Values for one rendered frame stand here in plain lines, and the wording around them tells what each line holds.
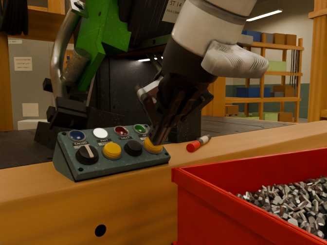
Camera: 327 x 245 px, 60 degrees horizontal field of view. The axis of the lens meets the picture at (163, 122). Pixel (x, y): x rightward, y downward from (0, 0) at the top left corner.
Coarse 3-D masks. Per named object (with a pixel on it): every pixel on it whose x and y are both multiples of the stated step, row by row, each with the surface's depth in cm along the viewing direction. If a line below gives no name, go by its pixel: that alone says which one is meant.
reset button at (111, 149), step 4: (108, 144) 38; (112, 144) 39; (116, 144) 39; (104, 148) 38; (108, 148) 38; (112, 148) 38; (116, 148) 38; (120, 148) 39; (104, 152) 38; (108, 152) 38; (112, 152) 38; (116, 152) 38; (120, 152) 39; (108, 156) 38; (112, 156) 38; (116, 156) 38
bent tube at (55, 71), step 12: (72, 0) 64; (72, 12) 64; (84, 12) 64; (72, 24) 65; (60, 36) 67; (60, 48) 68; (60, 60) 68; (60, 72) 66; (60, 84) 62; (60, 96) 60
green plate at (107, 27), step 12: (96, 0) 62; (108, 0) 59; (96, 12) 61; (108, 12) 60; (84, 24) 65; (96, 24) 60; (108, 24) 61; (120, 24) 62; (84, 36) 64; (96, 36) 58; (108, 36) 61; (120, 36) 63; (84, 48) 62; (108, 48) 64; (120, 48) 63
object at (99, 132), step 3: (96, 129) 41; (99, 129) 41; (102, 129) 42; (93, 132) 41; (96, 132) 41; (99, 132) 41; (102, 132) 41; (105, 132) 41; (96, 135) 40; (99, 135) 40; (102, 135) 41; (105, 135) 41
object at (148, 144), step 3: (147, 138) 43; (144, 141) 43; (147, 141) 42; (150, 141) 42; (144, 144) 43; (147, 144) 42; (150, 144) 42; (162, 144) 43; (147, 147) 42; (150, 147) 42; (153, 147) 42; (156, 147) 42; (159, 147) 42; (162, 147) 43; (150, 150) 42; (153, 150) 42; (156, 150) 42; (159, 150) 42
